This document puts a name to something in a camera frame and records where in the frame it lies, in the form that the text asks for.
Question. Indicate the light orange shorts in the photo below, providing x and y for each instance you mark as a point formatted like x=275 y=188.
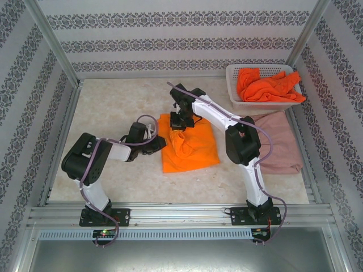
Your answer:
x=198 y=147

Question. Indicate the red-orange shorts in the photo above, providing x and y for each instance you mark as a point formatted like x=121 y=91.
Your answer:
x=263 y=90

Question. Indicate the pink shorts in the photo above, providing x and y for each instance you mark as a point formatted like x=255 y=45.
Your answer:
x=280 y=141

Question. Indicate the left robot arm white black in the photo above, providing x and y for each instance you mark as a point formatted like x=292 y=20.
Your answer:
x=96 y=192

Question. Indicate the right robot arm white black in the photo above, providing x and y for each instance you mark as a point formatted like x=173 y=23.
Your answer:
x=215 y=110

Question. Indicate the white plastic basket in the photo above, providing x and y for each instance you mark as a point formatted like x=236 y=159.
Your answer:
x=231 y=82

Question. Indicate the grey metal sheet panel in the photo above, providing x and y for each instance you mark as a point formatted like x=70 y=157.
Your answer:
x=184 y=255

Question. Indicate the aluminium table back rail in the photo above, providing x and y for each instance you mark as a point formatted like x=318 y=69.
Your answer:
x=141 y=75

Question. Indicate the aluminium mounting rail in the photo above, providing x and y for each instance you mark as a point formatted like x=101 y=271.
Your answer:
x=184 y=211

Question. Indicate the aluminium table side rail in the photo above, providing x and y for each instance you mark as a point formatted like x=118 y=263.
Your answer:
x=62 y=141
x=313 y=195

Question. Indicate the aluminium frame post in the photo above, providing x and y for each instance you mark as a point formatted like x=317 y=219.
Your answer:
x=54 y=42
x=307 y=34

